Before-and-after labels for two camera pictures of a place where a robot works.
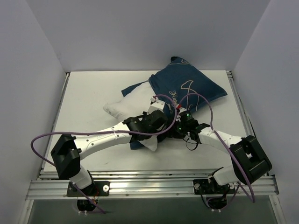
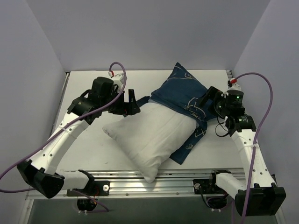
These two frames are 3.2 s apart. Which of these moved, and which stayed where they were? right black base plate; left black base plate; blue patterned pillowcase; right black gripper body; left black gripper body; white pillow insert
Moved: blue patterned pillowcase; right black gripper body; left black gripper body; white pillow insert
Stayed: left black base plate; right black base plate
